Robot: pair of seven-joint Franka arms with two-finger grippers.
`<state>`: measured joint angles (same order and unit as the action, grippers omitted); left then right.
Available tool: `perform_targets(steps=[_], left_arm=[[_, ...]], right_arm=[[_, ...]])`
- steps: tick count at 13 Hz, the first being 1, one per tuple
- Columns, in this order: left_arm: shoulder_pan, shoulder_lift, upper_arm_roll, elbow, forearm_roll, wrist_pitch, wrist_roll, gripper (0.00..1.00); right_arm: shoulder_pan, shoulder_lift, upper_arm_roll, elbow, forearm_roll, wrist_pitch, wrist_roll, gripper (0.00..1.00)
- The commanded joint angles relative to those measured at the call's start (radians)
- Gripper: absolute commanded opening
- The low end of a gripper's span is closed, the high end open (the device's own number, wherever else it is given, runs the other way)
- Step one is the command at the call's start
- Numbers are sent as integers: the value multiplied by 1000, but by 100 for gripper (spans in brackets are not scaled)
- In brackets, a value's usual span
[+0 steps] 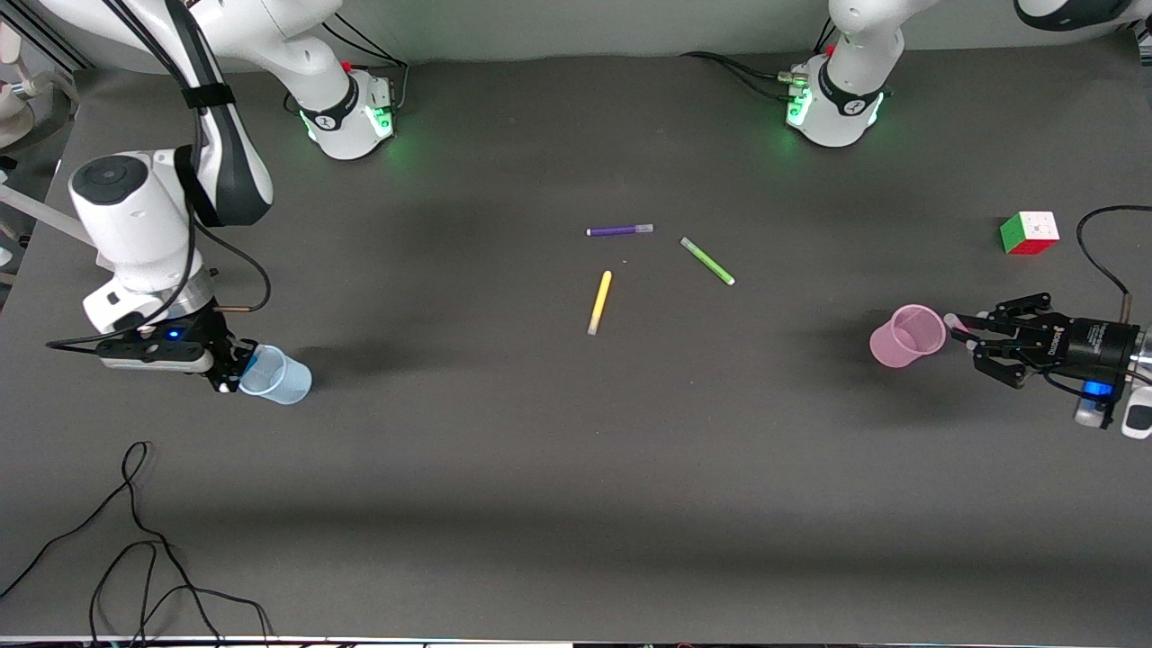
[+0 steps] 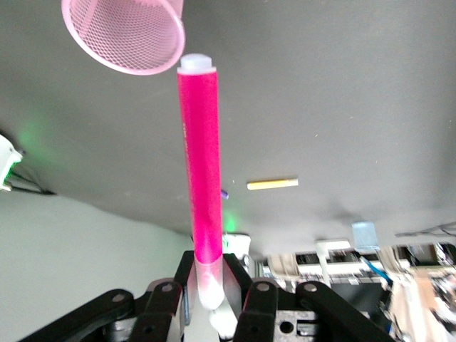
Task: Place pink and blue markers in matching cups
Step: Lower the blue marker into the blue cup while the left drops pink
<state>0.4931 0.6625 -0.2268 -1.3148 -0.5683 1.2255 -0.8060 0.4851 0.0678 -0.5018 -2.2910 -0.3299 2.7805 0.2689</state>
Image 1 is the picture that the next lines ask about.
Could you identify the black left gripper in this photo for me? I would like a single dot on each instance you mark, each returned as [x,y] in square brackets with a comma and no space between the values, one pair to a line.
[1096,342]

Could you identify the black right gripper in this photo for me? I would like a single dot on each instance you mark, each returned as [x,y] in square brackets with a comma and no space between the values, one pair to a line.
[203,328]

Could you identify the blue marker pen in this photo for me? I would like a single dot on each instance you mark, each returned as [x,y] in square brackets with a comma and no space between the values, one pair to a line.
[254,360]

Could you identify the pink marker pen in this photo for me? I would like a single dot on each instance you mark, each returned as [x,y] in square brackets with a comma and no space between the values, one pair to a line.
[954,322]

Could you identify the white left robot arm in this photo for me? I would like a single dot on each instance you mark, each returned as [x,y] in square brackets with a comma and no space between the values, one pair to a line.
[846,99]

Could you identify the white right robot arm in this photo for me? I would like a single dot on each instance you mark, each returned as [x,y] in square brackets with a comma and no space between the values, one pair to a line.
[135,216]

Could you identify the translucent blue plastic cup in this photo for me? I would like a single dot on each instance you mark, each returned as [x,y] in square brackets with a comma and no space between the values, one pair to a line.
[283,382]

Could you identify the colourful puzzle cube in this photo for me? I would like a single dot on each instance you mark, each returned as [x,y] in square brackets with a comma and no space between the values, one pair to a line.
[1030,232]

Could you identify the translucent pink plastic cup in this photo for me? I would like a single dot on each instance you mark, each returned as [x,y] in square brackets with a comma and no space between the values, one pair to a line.
[900,346]

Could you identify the green marker pen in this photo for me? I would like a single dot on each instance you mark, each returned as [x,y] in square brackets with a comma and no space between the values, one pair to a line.
[707,261]

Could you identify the white background equipment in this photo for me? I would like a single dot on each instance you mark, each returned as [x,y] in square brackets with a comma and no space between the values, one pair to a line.
[22,99]

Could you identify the yellow marker pen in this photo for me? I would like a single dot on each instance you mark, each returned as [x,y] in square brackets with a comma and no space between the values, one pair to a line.
[600,301]

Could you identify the purple marker pen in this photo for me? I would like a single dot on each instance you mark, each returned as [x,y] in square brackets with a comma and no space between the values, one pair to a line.
[616,230]

